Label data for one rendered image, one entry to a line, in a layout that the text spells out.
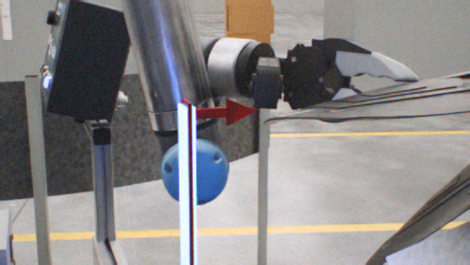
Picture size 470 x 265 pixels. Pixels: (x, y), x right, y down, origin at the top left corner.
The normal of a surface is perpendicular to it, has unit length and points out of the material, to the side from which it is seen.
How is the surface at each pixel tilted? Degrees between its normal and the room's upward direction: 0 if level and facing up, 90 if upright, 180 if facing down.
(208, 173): 90
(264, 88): 88
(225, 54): 57
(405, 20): 90
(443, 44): 90
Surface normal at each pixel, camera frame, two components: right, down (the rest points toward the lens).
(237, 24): 0.07, 0.23
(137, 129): 0.51, 0.20
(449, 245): -0.49, -0.40
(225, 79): -0.56, 0.40
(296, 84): -0.58, 0.08
